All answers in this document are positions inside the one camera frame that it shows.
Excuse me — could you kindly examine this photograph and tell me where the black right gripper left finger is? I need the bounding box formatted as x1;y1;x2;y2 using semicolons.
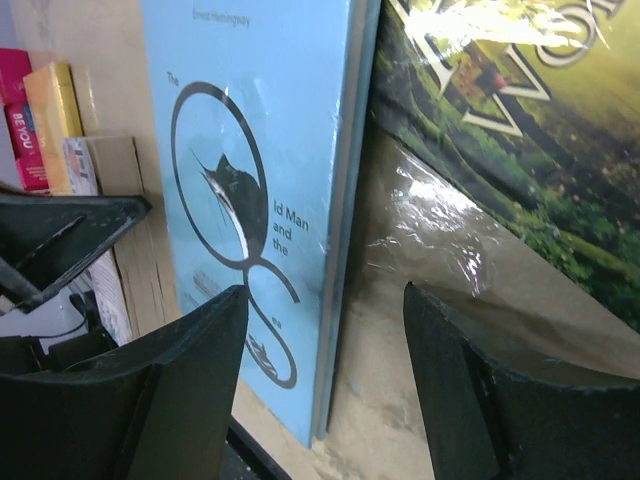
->
1;285;248;479

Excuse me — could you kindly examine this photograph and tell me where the dark green illustrated book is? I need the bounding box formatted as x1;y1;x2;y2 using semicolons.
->
369;1;639;328

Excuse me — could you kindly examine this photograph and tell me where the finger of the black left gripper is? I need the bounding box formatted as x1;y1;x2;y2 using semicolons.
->
1;194;151;313

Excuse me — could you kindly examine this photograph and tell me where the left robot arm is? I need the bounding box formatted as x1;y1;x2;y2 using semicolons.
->
1;190;151;374

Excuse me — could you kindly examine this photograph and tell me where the light blue cat book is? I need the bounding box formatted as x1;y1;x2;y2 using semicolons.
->
141;1;381;446

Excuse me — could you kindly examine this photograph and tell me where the floral pastel notebook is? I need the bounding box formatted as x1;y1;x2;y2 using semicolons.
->
62;136;148;346

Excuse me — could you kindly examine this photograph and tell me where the yellow book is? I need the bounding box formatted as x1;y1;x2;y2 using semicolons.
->
23;62;84;195

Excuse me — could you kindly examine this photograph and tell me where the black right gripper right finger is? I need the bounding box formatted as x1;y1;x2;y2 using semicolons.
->
403;282;639;479

